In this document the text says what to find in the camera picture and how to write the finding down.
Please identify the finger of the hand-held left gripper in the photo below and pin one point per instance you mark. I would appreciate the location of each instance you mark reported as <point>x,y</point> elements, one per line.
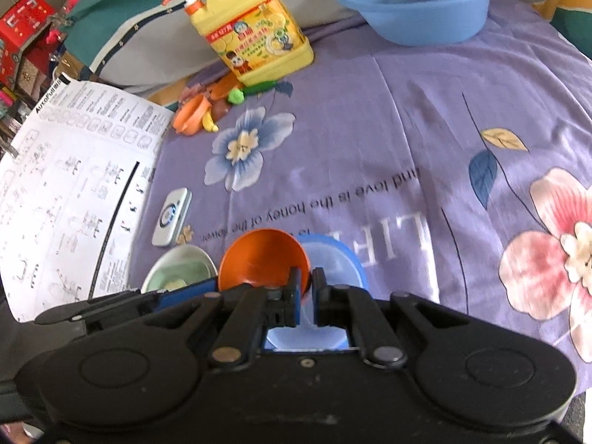
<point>69,317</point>
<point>185,293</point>

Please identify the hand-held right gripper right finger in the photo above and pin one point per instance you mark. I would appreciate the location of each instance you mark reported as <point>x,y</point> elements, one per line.
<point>319,298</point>

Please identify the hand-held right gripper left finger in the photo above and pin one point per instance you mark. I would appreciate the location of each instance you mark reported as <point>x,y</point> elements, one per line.
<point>294,298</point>

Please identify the clear plastic bowl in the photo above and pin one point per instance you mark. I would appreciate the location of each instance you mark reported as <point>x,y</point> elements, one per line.
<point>157,268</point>

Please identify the blue translucent bowl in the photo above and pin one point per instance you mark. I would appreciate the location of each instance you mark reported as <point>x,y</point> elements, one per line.
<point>337,263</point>

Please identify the orange plastic bowl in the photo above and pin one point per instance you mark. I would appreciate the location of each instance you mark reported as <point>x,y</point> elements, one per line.
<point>259,259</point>

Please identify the small white device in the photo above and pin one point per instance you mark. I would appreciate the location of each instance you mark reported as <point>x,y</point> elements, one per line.
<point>172,217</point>

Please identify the white printed instruction sheet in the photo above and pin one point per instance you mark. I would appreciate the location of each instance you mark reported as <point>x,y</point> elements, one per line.
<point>69,180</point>

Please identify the yellow toy banana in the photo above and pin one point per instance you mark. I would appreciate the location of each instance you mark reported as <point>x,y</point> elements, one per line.
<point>210,123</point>

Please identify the orange toy carrots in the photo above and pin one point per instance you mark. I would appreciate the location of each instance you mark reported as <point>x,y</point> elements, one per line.
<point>192,115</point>

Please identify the brown toy piece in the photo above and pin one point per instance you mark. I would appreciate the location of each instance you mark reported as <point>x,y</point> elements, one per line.
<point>220,108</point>

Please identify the purple floral bedsheet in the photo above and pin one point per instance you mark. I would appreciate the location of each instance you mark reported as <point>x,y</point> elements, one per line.
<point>393,125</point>

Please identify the pink toy piece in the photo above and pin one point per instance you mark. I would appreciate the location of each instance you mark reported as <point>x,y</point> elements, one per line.
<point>194,91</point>

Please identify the green round toy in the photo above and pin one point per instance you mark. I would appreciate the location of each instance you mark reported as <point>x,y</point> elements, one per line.
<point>236,97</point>

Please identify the orange toy slice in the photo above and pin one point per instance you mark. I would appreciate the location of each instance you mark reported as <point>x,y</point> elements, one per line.
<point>226,85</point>

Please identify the green toy cucumber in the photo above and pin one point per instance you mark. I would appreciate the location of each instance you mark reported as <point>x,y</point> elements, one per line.
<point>260,88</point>

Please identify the yellow detergent bottle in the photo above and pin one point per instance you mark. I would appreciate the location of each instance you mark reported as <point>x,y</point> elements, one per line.
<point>259,37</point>

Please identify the teal pillow with star trim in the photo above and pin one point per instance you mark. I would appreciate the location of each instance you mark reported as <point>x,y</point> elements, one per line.
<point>120,18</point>

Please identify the red box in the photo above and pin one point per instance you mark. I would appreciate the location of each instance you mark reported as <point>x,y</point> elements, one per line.
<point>23,32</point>

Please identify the blue plastic basin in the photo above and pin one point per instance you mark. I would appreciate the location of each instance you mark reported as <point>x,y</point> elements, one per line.
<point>416,9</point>

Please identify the teal yellow striped quilt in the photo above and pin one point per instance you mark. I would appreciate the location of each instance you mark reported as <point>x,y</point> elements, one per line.
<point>573,18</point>

